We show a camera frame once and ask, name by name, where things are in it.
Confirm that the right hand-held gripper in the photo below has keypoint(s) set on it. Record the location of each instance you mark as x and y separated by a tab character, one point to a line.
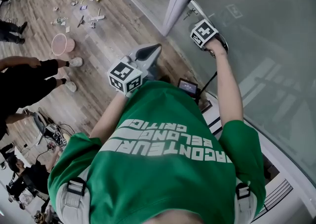
204	32

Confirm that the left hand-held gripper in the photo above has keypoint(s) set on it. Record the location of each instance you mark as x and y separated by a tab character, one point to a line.
124	78

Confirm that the frosted glass door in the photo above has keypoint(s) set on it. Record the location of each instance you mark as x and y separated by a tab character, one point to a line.
266	52

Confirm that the person's left forearm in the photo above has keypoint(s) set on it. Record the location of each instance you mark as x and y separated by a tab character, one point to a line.
108	119

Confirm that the person's right forearm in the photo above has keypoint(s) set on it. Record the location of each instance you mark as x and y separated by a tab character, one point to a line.
228	87

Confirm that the small black screen device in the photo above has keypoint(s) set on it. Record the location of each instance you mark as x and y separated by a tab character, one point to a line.
187	86

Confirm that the black tripod stand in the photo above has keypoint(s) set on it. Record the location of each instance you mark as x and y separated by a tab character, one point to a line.
206	85

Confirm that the scattered litter pieces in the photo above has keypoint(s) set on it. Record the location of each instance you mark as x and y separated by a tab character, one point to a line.
81	10

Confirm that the pink plastic basket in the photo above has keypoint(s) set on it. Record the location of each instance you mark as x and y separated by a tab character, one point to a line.
62	44

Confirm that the green printed t-shirt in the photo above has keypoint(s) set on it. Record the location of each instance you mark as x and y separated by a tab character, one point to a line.
158	158

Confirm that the black metal railing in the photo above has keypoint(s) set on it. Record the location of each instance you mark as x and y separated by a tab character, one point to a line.
274	199

